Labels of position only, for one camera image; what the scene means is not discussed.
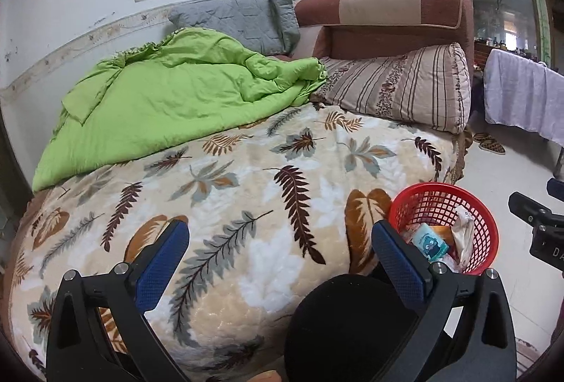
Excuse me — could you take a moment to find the crumpled white plastic wrapper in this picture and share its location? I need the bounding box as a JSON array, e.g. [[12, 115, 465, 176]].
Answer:
[[451, 205, 475, 270]]

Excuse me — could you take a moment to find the light blue tissue packet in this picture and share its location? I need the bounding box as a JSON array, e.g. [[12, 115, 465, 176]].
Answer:
[[411, 223, 449, 262]]

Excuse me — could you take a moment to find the brown patterned slipper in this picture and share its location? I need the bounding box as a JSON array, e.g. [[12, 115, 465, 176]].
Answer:
[[473, 133, 506, 156]]

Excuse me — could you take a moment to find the red plastic mesh basket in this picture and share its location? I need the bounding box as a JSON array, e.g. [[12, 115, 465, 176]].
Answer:
[[388, 182, 499, 275]]

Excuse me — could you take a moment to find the table with lilac cloth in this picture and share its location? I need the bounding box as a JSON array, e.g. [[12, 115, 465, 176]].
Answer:
[[484, 49, 563, 146]]

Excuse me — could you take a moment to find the striped floral pillow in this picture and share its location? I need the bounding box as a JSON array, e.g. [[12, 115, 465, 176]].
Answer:
[[311, 43, 471, 135]]

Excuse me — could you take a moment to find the leaf-patterned fleece blanket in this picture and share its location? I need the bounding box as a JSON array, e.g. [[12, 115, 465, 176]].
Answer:
[[2, 105, 464, 381]]

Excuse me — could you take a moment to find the bright green quilt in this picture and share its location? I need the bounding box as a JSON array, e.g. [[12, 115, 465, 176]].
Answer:
[[32, 28, 326, 192]]

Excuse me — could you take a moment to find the brown padded headboard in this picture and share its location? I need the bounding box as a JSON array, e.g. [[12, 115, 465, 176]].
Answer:
[[290, 0, 474, 66]]

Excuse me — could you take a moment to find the grey quilted pillow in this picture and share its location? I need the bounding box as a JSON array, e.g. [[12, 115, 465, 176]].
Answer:
[[168, 0, 300, 56]]

